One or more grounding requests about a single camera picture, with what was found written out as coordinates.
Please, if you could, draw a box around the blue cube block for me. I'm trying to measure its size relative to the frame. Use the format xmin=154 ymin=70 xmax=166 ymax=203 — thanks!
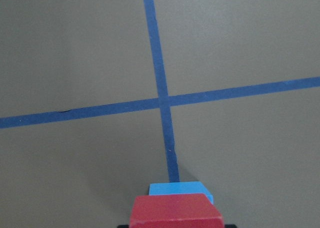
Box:
xmin=148 ymin=181 xmax=214 ymax=204

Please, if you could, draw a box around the red cube block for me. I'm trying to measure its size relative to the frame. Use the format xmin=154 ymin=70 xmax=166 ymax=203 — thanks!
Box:
xmin=129 ymin=193 xmax=225 ymax=227

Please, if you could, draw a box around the brown paper table cover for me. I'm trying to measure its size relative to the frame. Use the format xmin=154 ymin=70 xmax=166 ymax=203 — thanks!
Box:
xmin=0 ymin=0 xmax=320 ymax=227

